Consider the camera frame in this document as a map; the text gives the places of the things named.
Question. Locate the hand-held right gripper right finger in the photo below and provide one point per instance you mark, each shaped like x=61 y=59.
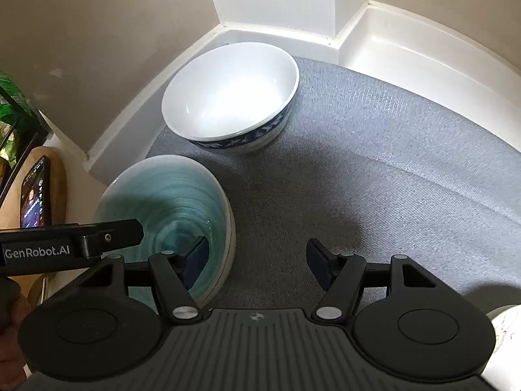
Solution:
x=319 y=264

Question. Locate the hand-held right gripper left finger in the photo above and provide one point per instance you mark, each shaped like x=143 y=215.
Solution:
x=195 y=262

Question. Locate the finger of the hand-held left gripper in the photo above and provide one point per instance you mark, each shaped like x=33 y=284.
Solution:
x=114 y=234

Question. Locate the teal glazed bowl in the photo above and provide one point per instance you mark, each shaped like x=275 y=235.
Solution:
x=163 y=199

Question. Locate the white bowl with blue pattern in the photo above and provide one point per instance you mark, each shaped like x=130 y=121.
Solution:
x=228 y=89

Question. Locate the small white floral plate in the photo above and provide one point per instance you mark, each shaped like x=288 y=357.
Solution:
x=506 y=334

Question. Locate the person's left hand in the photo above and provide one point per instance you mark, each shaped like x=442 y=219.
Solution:
x=12 y=334

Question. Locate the black smartphone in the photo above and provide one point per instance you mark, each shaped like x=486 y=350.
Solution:
x=34 y=195

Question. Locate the wooden cutting board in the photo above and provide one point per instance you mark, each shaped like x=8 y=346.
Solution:
x=59 y=187

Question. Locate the grey fabric mat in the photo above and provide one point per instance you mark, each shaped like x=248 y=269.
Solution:
x=366 y=171

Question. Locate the yellow packet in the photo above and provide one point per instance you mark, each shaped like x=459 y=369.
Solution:
x=6 y=146

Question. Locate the green packet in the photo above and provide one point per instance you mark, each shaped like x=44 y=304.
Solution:
x=8 y=104

